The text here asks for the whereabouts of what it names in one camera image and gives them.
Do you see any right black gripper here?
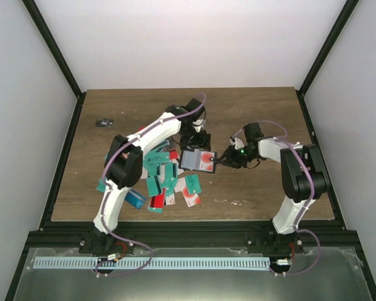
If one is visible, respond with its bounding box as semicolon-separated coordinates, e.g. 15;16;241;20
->
218;145;258;169

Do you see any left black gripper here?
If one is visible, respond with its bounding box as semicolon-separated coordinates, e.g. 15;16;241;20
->
178;125;209;152

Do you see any black card holder wallet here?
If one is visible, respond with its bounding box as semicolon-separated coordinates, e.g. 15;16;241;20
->
179;149;216;173

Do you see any white red circle card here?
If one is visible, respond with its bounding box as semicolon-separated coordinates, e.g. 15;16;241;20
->
182;187;201;208
199;151;217;172

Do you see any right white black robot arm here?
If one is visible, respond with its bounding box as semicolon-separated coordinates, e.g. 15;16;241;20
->
211;120;330;253

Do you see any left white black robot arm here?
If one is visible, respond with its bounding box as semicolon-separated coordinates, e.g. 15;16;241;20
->
93;93;206;253

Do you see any teal VIP card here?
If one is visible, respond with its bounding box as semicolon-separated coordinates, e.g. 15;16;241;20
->
185;174;202;194

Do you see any teal card centre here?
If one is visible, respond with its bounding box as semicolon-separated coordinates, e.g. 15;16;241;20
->
144;152;170;171

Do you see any blue card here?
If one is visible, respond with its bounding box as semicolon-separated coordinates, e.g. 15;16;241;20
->
125;189;147;209

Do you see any small black tag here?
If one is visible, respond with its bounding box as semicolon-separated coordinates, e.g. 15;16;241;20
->
95;119;114;128

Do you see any light blue slotted strip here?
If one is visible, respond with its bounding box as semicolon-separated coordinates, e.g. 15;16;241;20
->
33;256;270;271

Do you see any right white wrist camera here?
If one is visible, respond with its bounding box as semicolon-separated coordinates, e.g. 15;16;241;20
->
229;135;244;150

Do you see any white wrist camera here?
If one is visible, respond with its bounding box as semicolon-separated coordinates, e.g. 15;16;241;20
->
229;135;244;150
192;119;206;133

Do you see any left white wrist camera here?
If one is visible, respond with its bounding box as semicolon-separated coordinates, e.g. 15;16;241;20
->
192;119;206;133

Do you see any black front rail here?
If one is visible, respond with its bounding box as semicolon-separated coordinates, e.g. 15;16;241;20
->
26;220;360;252

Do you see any left black frame post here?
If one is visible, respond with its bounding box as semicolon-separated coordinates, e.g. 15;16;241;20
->
21;0;83;98

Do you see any black frame post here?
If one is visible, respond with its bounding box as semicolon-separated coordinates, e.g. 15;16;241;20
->
21;0;83;98
297;0;360;95

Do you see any right black frame post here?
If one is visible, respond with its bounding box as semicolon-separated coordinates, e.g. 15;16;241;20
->
297;0;360;95

